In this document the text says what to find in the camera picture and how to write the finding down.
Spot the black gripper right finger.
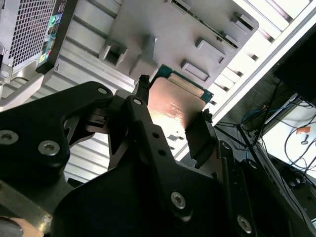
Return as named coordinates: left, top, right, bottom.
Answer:
left=184, top=108, right=254, bottom=237

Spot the silver CPU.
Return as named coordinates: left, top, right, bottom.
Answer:
left=146, top=63, right=214, bottom=130

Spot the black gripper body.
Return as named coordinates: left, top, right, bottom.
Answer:
left=51, top=158, right=297, bottom=237

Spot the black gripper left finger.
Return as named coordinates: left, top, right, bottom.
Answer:
left=0, top=75, right=195, bottom=223

